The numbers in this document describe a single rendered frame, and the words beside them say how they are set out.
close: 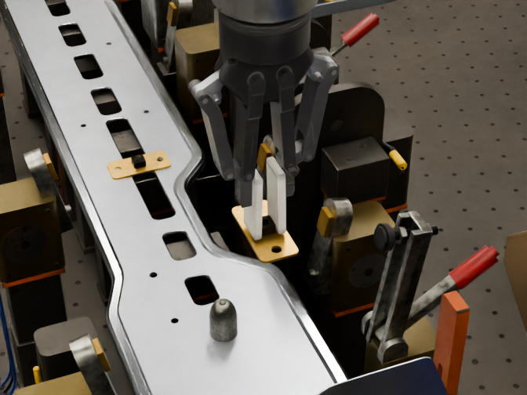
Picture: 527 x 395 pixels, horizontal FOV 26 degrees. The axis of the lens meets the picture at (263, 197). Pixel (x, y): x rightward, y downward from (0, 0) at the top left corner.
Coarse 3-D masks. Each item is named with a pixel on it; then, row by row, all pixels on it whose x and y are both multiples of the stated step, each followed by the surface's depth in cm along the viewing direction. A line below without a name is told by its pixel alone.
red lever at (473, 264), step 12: (480, 252) 121; (492, 252) 121; (468, 264) 121; (480, 264) 120; (492, 264) 121; (456, 276) 121; (468, 276) 121; (432, 288) 122; (444, 288) 121; (456, 288) 121; (420, 300) 122; (432, 300) 121; (420, 312) 122; (384, 324) 123; (408, 324) 122
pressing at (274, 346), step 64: (0, 0) 193; (64, 0) 192; (64, 64) 177; (128, 64) 177; (64, 128) 163; (128, 192) 152; (128, 256) 142; (128, 320) 133; (192, 320) 133; (256, 320) 133; (192, 384) 126; (256, 384) 126; (320, 384) 126
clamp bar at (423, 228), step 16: (384, 224) 113; (400, 224) 115; (416, 224) 114; (384, 240) 112; (400, 240) 114; (416, 240) 113; (400, 256) 117; (416, 256) 114; (384, 272) 119; (400, 272) 116; (416, 272) 116; (384, 288) 120; (400, 288) 116; (384, 304) 121; (400, 304) 118; (384, 320) 123; (400, 320) 119; (368, 336) 124; (384, 336) 120; (400, 336) 121
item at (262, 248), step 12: (264, 204) 110; (240, 216) 109; (264, 216) 107; (264, 228) 106; (252, 240) 106; (264, 240) 106; (276, 240) 106; (288, 240) 106; (264, 252) 105; (288, 252) 105
